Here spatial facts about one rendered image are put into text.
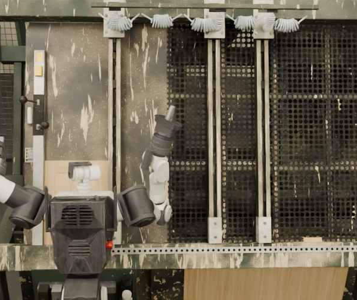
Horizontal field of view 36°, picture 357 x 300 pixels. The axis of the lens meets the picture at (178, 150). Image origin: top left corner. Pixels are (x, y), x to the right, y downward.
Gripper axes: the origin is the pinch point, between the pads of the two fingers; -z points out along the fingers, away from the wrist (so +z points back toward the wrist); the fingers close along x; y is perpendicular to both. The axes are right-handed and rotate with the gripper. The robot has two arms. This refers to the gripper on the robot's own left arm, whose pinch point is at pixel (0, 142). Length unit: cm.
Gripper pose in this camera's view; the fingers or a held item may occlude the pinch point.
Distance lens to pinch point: 263.2
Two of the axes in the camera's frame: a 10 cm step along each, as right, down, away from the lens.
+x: -0.4, 5.9, 8.1
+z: 0.3, 8.1, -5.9
